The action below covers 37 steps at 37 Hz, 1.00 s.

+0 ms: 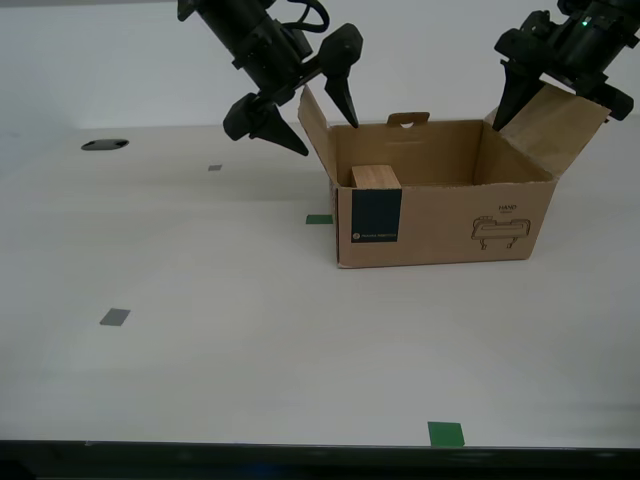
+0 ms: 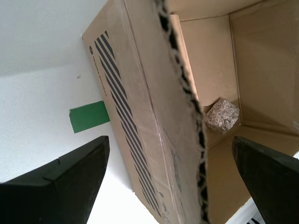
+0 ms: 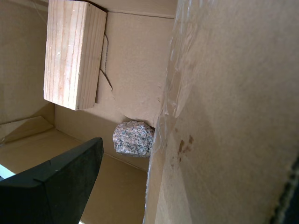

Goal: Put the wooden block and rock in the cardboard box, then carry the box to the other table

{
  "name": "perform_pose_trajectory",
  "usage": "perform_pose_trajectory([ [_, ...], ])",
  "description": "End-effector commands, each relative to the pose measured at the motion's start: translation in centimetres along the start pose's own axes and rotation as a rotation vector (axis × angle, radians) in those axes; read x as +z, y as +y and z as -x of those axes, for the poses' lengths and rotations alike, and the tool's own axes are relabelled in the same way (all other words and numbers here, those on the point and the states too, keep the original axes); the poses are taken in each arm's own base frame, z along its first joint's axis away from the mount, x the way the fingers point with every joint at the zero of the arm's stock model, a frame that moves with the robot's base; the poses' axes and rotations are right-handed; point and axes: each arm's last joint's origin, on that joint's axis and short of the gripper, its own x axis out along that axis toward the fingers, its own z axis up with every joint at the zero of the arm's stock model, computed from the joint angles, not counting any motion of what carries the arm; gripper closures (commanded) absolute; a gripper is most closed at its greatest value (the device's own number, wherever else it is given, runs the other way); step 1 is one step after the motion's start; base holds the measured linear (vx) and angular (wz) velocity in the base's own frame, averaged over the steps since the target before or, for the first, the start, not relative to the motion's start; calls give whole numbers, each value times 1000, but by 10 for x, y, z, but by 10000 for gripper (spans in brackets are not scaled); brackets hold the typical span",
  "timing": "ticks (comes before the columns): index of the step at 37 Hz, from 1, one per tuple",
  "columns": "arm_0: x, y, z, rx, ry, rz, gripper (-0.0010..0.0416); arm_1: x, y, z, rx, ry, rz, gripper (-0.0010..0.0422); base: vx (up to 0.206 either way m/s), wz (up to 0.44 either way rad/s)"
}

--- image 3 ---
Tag speckled pinkish granite rock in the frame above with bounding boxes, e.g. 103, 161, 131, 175
113, 120, 155, 158

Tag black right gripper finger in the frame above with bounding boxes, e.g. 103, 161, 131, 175
284, 177, 299, 224
0, 137, 104, 224

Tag cardboard box black stripes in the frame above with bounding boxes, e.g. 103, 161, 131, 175
0, 0, 299, 224

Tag light wooden block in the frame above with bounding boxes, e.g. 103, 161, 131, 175
43, 0, 107, 111

